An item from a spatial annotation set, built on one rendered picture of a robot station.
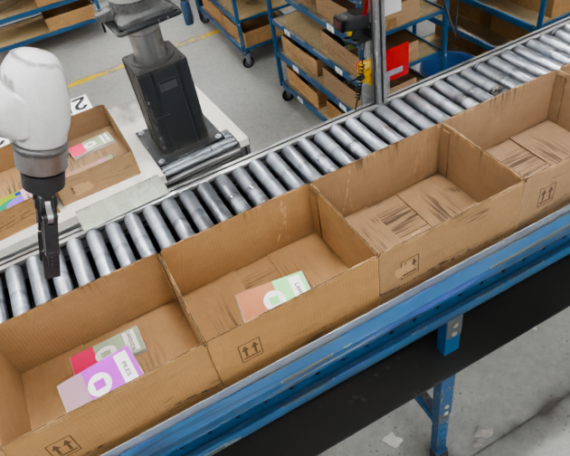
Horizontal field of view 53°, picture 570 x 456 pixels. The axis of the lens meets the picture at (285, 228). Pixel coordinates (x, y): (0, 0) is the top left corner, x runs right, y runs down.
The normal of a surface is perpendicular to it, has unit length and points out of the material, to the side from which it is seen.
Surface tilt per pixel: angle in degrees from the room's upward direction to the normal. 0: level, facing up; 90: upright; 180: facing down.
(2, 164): 89
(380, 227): 3
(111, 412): 90
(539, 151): 2
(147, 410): 91
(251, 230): 90
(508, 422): 0
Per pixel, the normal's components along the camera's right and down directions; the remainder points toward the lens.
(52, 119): 0.67, 0.53
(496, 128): 0.46, 0.56
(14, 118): 0.22, 0.58
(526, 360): -0.14, -0.71
